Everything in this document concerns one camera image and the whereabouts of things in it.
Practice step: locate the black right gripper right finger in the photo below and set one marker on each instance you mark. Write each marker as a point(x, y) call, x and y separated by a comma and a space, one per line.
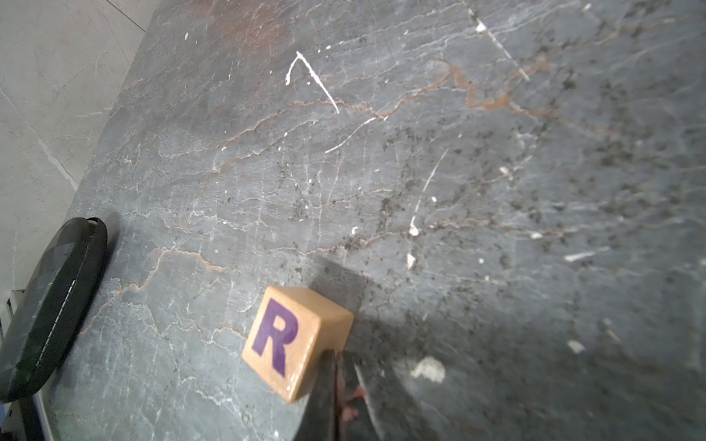
point(354, 416)

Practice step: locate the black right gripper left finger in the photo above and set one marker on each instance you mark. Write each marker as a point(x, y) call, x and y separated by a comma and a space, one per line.
point(320, 416)

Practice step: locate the wooden block purple R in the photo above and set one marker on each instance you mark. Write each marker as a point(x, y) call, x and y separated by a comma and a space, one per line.
point(292, 329)

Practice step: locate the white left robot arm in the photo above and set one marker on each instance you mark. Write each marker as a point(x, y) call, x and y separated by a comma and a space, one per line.
point(58, 293)

